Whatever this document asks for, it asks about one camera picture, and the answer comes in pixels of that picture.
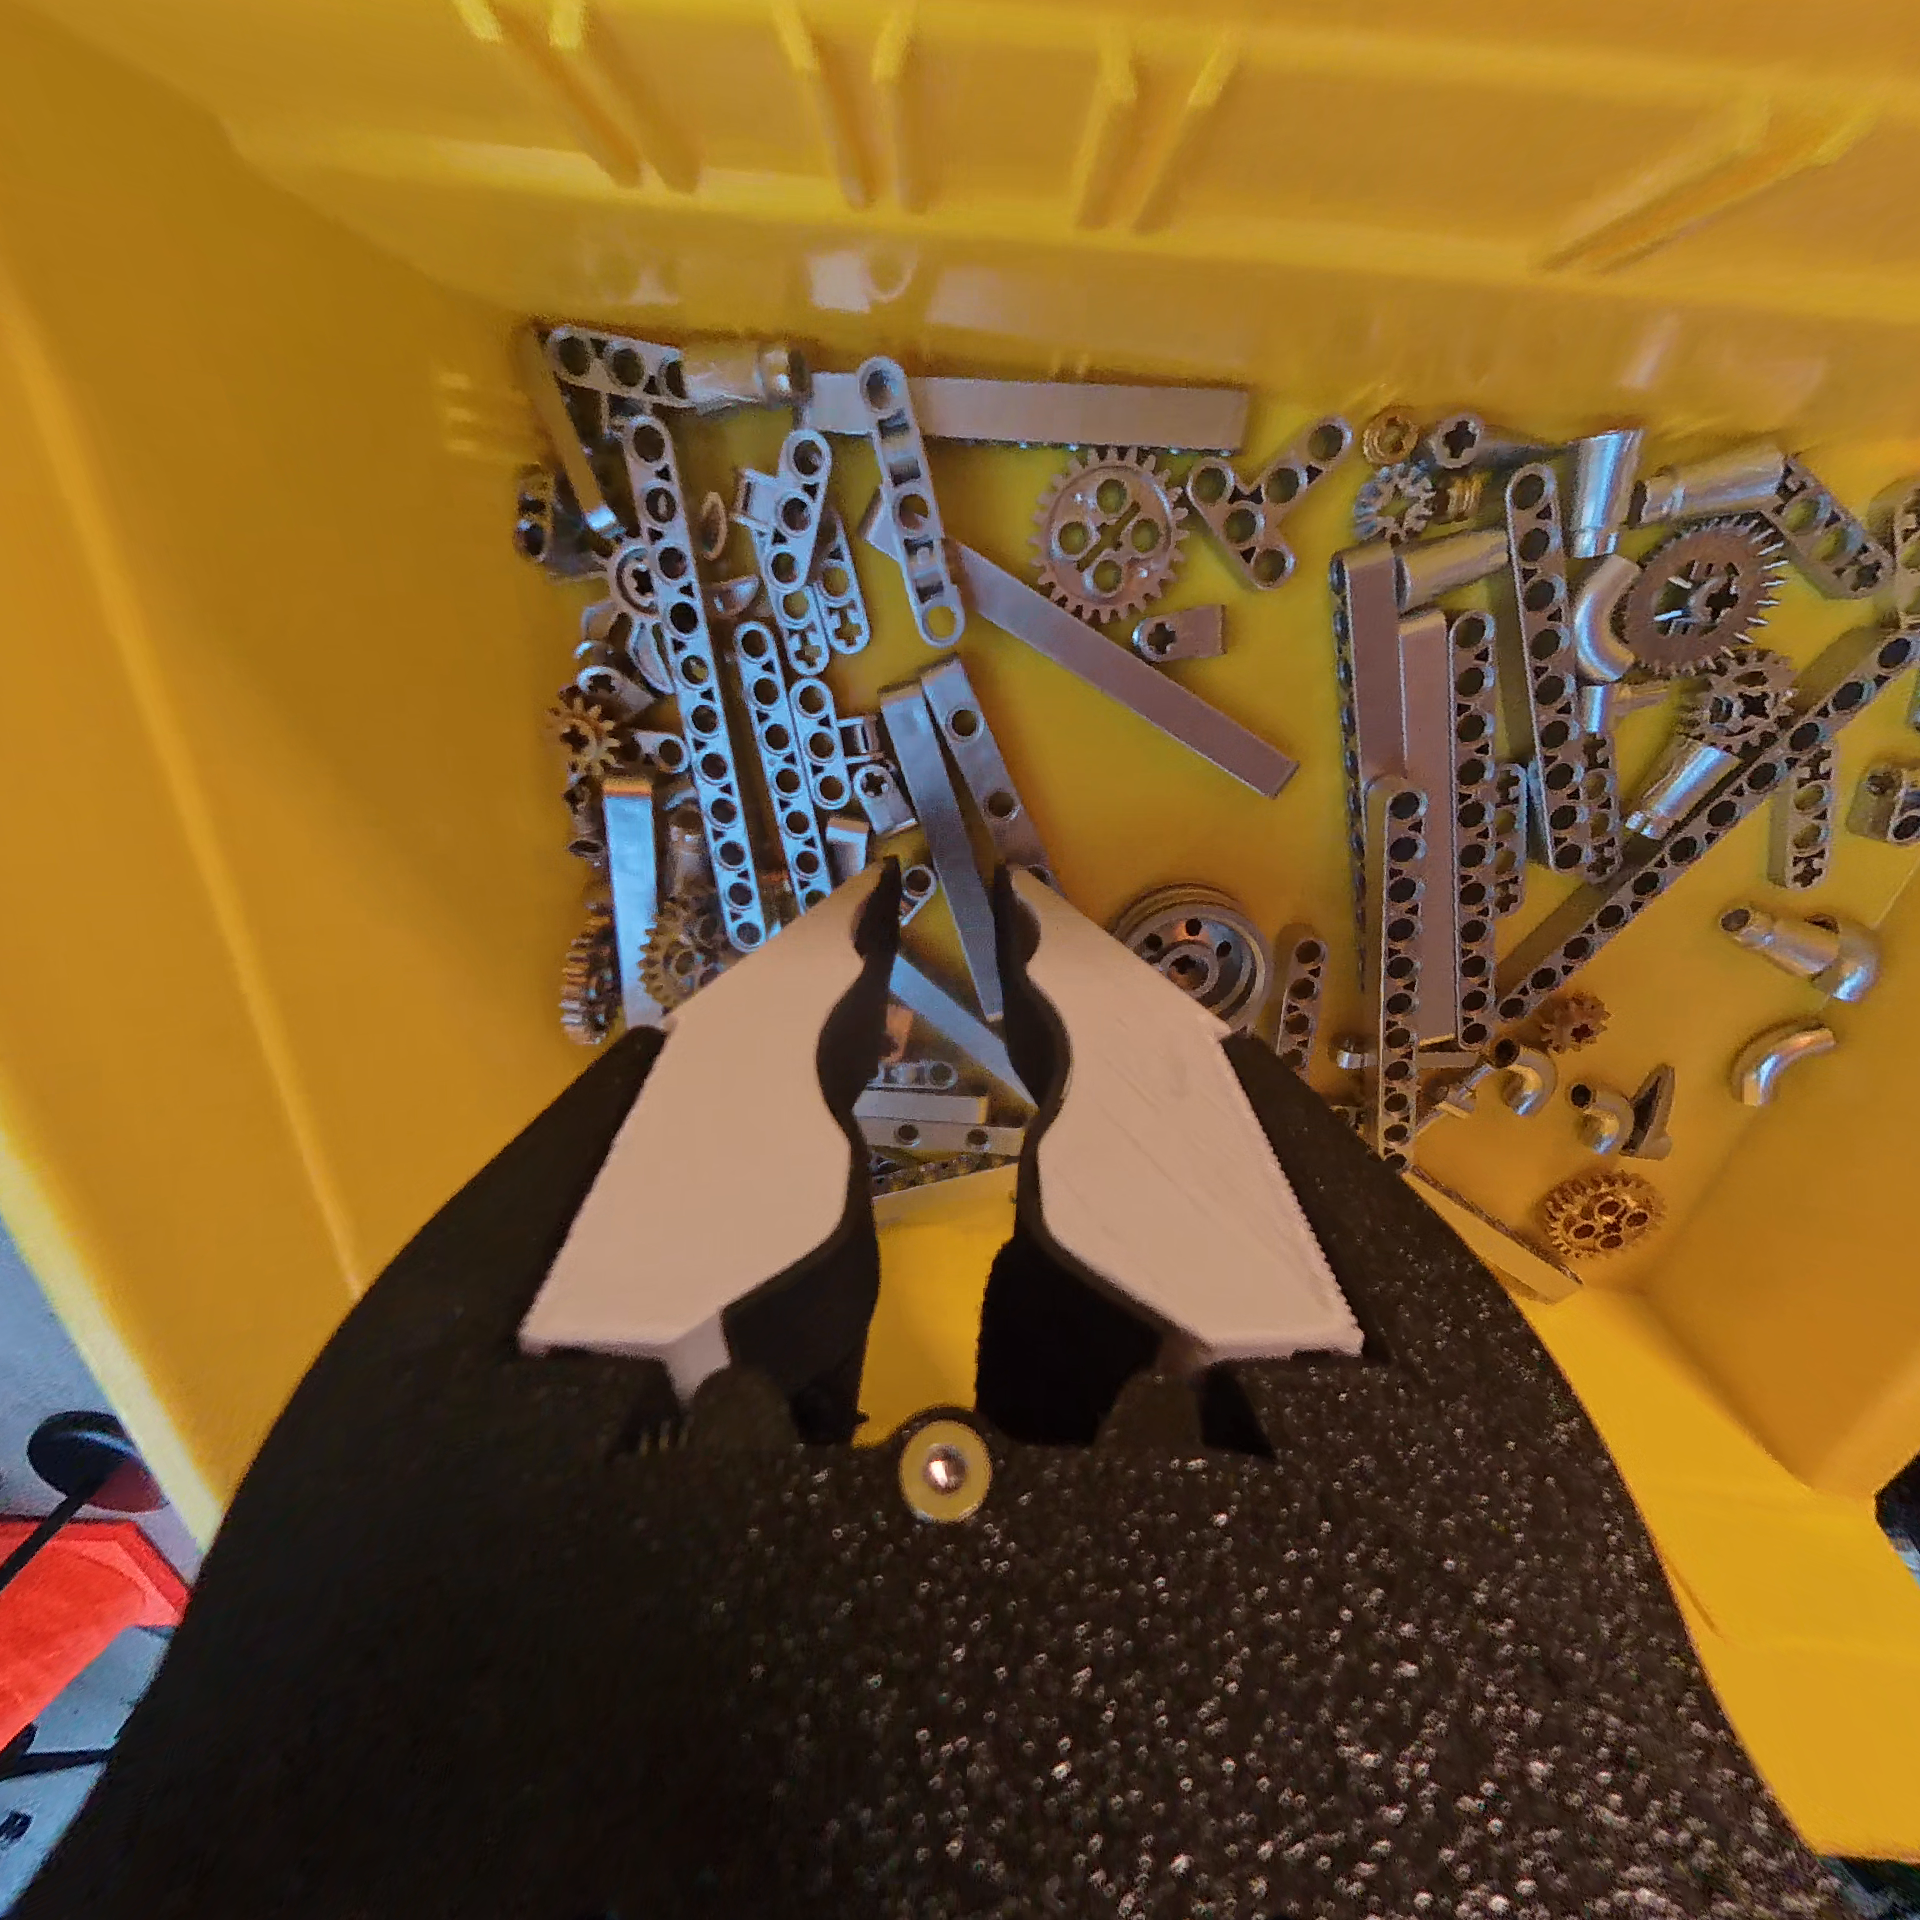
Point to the silver pulley wheel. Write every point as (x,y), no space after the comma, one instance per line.
(1195,953)

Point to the pile of silver beam parts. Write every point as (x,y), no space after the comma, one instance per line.
(705,675)

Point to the orange traffic cone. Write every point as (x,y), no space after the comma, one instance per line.
(77,1606)

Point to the small gold gear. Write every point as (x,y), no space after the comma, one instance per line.
(1604,1211)

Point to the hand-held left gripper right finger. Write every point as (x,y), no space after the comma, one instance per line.
(1186,1184)

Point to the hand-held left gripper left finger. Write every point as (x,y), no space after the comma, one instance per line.
(705,1184)

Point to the yellow plastic bin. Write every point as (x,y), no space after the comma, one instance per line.
(225,675)

